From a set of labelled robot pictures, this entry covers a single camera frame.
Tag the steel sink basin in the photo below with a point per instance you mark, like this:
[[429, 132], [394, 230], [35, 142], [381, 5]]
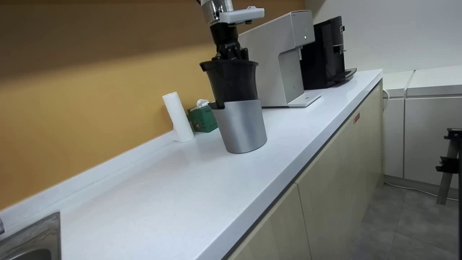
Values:
[[29, 240]]

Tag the black knock box container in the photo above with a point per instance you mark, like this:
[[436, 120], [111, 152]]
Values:
[[233, 81]]

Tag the black coffee machine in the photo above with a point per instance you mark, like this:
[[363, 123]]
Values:
[[327, 52]]

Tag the black tripod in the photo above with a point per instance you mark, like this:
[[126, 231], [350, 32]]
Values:
[[449, 163]]

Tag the white floor cabinet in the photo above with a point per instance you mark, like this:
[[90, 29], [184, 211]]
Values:
[[426, 124]]

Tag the grey metal bin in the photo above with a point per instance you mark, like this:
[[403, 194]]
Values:
[[240, 127]]

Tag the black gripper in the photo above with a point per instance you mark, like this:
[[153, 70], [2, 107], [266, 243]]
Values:
[[227, 38]]

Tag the white coffee machine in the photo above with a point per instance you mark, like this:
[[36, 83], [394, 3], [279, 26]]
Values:
[[279, 62]]

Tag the red warning sticker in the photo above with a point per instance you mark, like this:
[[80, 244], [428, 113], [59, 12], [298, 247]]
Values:
[[357, 117]]

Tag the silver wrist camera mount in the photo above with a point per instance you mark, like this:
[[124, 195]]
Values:
[[243, 15]]

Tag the beige cabinet door red label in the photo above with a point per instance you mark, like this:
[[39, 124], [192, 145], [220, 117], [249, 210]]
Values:
[[341, 163]]

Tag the green tissue box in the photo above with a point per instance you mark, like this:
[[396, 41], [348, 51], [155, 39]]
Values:
[[202, 119]]

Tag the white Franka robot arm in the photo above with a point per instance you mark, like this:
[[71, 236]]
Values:
[[215, 7]]

